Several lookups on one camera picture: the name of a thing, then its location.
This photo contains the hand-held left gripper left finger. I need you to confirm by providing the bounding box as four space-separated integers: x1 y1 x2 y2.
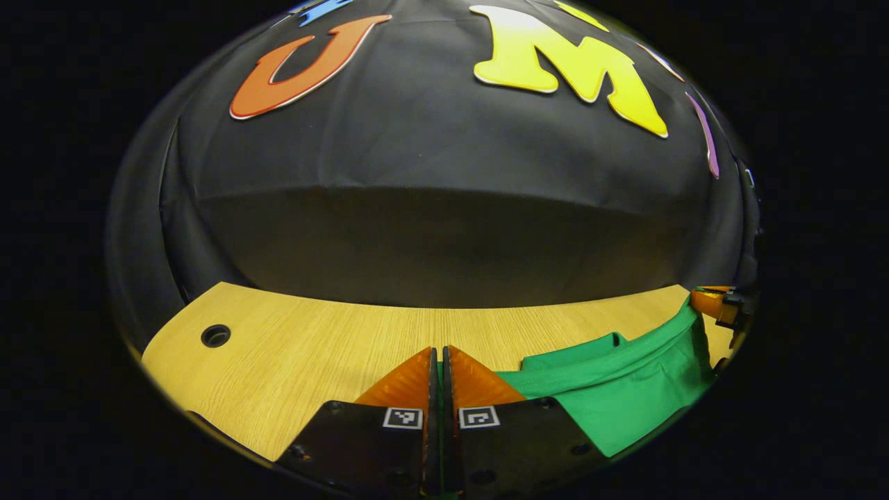
276 346 442 497

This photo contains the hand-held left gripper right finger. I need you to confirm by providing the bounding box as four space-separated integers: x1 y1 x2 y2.
443 344 612 497

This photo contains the green polo T-shirt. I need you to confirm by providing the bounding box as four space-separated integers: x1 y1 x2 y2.
438 297 717 459

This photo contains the black backdrop cloth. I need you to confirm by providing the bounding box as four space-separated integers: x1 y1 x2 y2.
108 0 761 348

